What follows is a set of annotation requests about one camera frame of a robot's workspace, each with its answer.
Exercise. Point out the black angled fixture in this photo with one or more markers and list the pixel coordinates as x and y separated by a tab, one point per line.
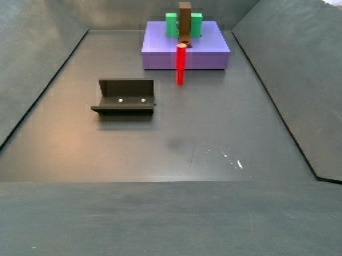
126	96

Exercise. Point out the red peg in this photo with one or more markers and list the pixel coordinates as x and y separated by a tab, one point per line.
181	63

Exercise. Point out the purple base block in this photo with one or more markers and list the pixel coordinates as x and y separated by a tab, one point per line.
207	55

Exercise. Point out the green U-shaped block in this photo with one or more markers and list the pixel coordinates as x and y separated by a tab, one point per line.
171	25

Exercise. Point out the brown L-shaped block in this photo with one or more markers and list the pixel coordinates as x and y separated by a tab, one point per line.
185	23

